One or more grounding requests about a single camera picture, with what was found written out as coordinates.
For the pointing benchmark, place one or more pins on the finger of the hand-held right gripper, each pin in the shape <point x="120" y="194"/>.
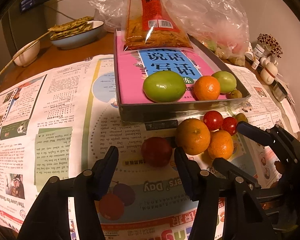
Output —
<point x="227" y="166"/>
<point x="250" y="131"/>

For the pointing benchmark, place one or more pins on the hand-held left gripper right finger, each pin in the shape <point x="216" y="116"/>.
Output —
<point x="187" y="172"/>

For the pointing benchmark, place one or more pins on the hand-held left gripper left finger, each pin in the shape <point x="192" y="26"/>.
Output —
<point x="110" y="170"/>

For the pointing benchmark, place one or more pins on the small yellow-green fruit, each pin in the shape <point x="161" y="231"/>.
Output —
<point x="241" y="117"/>
<point x="233" y="94"/>

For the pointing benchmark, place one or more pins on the red cherry tomato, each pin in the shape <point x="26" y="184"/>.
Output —
<point x="230" y="125"/>
<point x="213" y="120"/>
<point x="156" y="151"/>

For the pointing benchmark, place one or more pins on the orange mandarin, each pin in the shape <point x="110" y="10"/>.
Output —
<point x="193" y="136"/>
<point x="207" y="88"/>
<point x="220" y="145"/>

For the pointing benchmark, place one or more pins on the small green jujube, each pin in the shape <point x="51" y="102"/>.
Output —
<point x="224" y="81"/>

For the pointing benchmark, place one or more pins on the large green jujube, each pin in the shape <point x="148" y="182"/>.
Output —
<point x="164" y="86"/>

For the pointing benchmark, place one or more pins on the pile of small yellowish fruits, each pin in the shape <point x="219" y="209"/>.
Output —
<point x="230" y="57"/>

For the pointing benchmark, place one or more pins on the steel cup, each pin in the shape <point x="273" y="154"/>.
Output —
<point x="280" y="91"/>

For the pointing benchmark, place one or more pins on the white gourd-shaped jar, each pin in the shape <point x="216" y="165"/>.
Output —
<point x="268" y="71"/>

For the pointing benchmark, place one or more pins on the small white pill bottle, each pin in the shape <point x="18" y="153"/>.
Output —
<point x="255" y="63"/>

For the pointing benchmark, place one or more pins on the white medicine bottle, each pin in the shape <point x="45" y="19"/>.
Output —
<point x="250" y="52"/>
<point x="258" y="51"/>

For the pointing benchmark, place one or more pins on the newspaper sheet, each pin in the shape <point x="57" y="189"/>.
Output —
<point x="65" y="105"/>

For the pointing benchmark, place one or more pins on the pink book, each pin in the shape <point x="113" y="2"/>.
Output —
<point x="130" y="80"/>

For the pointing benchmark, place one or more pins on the bagged green jujube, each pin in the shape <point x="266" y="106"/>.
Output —
<point x="211" y="44"/>

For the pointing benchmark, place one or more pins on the clear plastic bag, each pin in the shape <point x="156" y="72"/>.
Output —
<point x="215" y="12"/>

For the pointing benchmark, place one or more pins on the light blue enamel bowl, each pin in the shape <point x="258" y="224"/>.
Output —
<point x="77" y="41"/>

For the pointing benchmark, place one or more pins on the red label snack bag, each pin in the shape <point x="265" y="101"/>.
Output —
<point x="155" y="35"/>

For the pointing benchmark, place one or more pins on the small white bowl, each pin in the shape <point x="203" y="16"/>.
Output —
<point x="27" y="55"/>

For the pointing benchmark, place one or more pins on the wooden chopsticks pair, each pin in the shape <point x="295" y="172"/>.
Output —
<point x="8" y="66"/>

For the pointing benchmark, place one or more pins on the stack of scallion pancakes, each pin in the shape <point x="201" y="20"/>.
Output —
<point x="70" y="27"/>

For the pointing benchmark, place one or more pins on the grey refrigerator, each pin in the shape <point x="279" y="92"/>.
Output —
<point x="10" y="30"/>

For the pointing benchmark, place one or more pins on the blue box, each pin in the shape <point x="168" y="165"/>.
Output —
<point x="31" y="2"/>

